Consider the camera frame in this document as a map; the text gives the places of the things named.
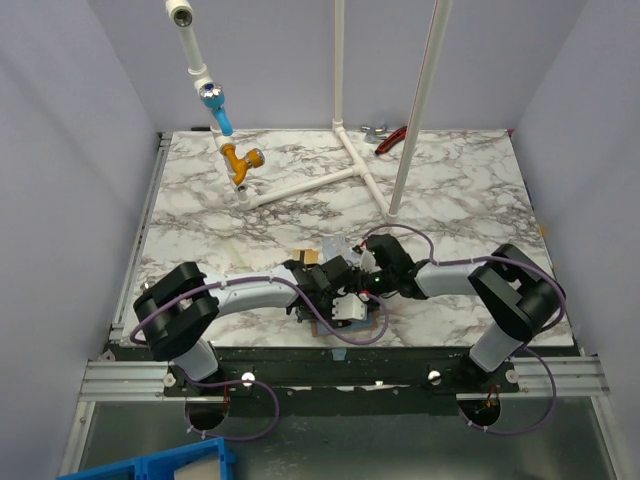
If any gold credit card stack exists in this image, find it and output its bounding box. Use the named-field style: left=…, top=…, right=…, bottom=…
left=292, top=249, right=319, bottom=265

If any silver VIP card stack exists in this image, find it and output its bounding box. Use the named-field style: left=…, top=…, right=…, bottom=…
left=321, top=235, right=358, bottom=262

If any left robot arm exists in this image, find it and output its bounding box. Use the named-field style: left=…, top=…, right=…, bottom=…
left=130, top=256, right=357, bottom=395

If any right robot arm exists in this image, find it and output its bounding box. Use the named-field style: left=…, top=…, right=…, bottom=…
left=358, top=234, right=566, bottom=392

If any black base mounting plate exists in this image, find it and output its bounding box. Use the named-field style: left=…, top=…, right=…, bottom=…
left=164, top=347, right=519, bottom=417

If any orange valve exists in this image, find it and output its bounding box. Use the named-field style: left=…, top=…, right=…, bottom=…
left=220, top=143, right=265, bottom=186

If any metal clamp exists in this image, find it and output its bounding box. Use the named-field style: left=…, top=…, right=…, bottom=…
left=360, top=124, right=388, bottom=138

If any blue plastic bin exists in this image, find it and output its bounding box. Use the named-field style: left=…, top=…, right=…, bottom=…
left=59, top=439, right=237, bottom=480

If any blue valve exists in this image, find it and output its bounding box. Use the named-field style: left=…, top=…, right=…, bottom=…
left=199, top=82, right=233, bottom=136

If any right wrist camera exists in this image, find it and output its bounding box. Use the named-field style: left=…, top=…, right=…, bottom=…
left=359, top=249, right=377, bottom=273

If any white PVC pipe frame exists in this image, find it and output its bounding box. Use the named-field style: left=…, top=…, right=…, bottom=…
left=164, top=1, right=453, bottom=221

